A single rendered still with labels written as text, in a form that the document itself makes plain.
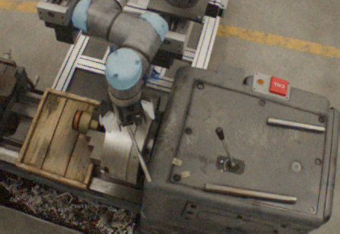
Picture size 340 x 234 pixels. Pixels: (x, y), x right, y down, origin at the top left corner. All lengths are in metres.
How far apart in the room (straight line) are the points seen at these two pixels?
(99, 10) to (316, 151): 0.81
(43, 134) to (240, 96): 0.79
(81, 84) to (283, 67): 1.40
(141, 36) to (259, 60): 2.19
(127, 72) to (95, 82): 1.74
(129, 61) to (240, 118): 0.57
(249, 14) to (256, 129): 2.03
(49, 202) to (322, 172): 1.18
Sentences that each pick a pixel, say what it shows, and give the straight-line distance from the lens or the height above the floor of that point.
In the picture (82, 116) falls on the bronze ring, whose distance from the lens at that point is 1.51.
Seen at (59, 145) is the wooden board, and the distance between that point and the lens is 1.74.
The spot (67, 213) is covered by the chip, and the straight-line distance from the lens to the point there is 1.95.
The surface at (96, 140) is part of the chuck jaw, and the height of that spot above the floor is 1.11.
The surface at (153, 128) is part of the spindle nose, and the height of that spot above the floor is 1.18.
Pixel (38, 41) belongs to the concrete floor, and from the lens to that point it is 3.13.
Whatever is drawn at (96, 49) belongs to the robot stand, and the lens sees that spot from 2.77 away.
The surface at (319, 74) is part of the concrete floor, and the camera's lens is 3.21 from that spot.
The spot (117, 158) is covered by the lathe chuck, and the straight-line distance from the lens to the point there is 1.39.
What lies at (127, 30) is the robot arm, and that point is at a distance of 0.98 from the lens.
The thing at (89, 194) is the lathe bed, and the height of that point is 0.71.
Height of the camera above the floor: 2.47
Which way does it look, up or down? 62 degrees down
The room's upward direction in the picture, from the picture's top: 11 degrees clockwise
